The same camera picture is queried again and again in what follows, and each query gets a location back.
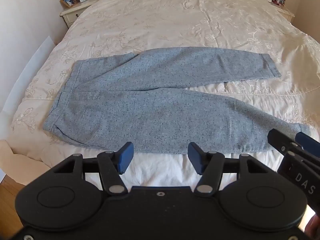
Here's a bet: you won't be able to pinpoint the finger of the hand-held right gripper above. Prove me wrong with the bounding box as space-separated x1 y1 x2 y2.
267 129 304 156
294 132 320 167

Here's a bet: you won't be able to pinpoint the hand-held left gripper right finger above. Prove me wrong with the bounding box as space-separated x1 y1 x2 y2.
187 142 269 195

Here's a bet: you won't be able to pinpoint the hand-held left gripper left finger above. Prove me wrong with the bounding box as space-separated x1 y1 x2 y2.
53 142 135 195

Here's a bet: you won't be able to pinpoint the blue-grey speckled pants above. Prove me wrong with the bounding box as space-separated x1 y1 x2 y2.
43 46 312 155

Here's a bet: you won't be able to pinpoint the white wooden nightstand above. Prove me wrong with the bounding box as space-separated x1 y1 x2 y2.
255 0 296 26
59 0 103 29

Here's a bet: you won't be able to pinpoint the cream embroidered bedspread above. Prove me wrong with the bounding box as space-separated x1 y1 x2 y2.
5 0 320 188

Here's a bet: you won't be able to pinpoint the wooden photo frame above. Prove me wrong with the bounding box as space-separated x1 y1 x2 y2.
60 0 78 9

